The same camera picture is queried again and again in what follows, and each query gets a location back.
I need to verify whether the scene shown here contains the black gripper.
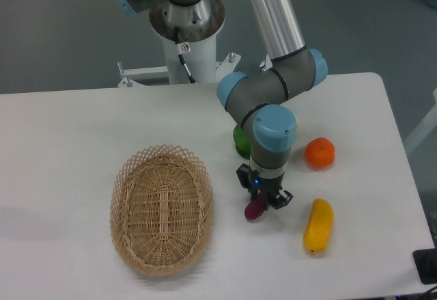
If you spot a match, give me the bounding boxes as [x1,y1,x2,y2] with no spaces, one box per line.
[236,163,293,210]

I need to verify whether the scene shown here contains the purple sweet potato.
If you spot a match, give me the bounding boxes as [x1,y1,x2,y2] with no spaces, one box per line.
[244,192,267,221]

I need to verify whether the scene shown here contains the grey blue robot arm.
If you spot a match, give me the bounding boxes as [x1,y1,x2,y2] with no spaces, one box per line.
[119,0,328,211]

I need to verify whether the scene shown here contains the green bok choy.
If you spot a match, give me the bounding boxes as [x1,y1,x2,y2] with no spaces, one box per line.
[233,125,252,160]

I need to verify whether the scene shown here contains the orange tangerine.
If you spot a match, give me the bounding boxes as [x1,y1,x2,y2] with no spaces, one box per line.
[304,137,335,169]

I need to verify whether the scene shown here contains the yellow mango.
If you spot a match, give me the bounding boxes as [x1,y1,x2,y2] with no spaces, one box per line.
[303,198,335,254]

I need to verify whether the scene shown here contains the woven wicker basket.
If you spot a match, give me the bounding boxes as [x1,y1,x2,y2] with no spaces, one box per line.
[110,145,214,277]

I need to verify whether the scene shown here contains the black device at table edge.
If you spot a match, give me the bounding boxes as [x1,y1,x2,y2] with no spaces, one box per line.
[412,248,436,285]

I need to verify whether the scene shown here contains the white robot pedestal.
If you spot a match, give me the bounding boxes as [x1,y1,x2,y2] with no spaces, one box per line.
[116,0,276,88]

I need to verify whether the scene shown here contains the black cable on pedestal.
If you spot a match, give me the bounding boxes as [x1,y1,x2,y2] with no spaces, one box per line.
[173,26,198,84]

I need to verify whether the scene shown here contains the white table leg frame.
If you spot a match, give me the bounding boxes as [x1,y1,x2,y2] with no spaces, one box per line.
[404,89,437,156]

